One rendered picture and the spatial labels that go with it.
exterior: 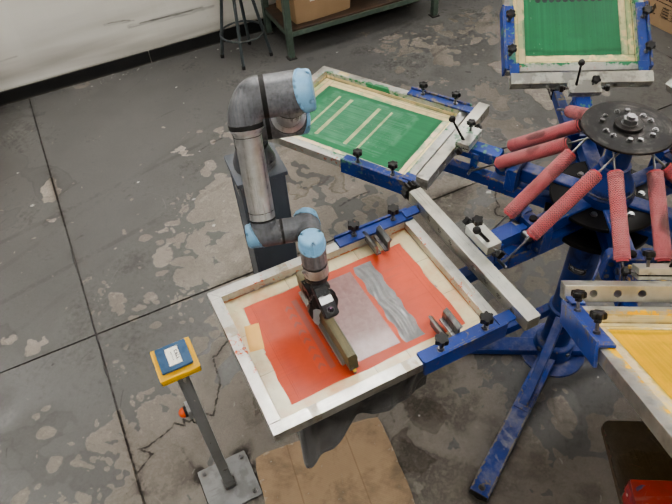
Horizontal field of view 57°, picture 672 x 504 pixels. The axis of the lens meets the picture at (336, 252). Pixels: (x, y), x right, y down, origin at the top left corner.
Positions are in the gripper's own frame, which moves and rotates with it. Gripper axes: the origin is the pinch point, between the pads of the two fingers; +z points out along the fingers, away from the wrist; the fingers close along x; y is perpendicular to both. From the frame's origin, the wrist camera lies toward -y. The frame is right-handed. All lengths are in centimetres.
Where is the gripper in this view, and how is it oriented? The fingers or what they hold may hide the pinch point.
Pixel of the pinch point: (325, 320)
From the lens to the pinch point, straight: 196.6
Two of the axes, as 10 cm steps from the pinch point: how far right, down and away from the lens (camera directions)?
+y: -4.5, -6.1, 6.5
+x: -8.9, 3.7, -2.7
